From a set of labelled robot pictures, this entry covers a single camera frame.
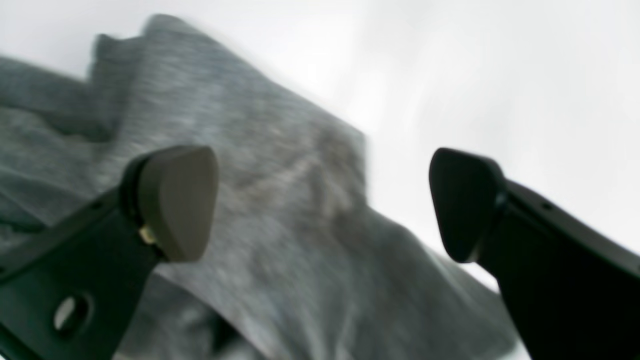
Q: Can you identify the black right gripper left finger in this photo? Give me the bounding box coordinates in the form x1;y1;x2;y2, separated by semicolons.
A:
0;145;218;360

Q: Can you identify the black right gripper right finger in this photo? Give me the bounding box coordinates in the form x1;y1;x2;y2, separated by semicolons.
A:
429;148;640;360

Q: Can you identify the grey t-shirt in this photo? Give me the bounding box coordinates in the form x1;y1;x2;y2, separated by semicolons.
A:
0;14;518;360

